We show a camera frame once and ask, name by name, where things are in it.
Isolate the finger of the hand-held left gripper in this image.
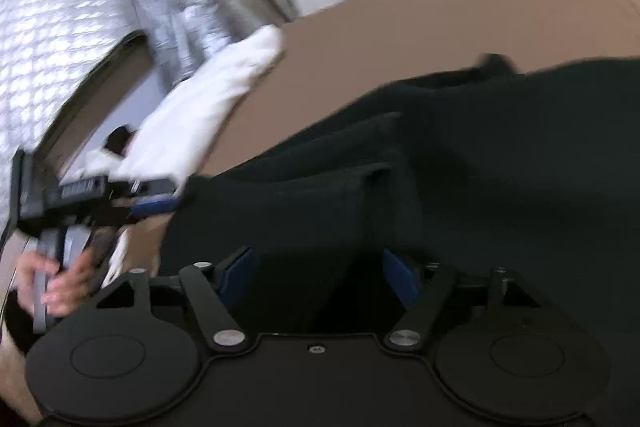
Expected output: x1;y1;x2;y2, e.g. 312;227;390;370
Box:
127;198;182;219
131;178;177;198

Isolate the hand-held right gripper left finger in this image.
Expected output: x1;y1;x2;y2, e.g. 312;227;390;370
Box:
96;246;254;354

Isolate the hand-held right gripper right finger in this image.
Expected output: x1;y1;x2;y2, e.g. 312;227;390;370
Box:
382;248;542;354

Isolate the dark green garment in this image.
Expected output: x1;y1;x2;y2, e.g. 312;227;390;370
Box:
159;53;640;338

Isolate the person's left hand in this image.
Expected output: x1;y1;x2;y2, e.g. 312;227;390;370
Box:
15;251;97;318

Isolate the black cloth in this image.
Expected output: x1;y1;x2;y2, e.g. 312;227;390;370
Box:
104;124;138;155

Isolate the white folded garment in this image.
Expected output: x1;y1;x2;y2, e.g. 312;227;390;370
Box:
112;24;286;182

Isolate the brown cardboard box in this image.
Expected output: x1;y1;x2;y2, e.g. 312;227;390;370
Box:
37;31;153;188

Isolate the silver foil sheet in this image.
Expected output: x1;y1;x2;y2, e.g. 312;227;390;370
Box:
0;0;241;220

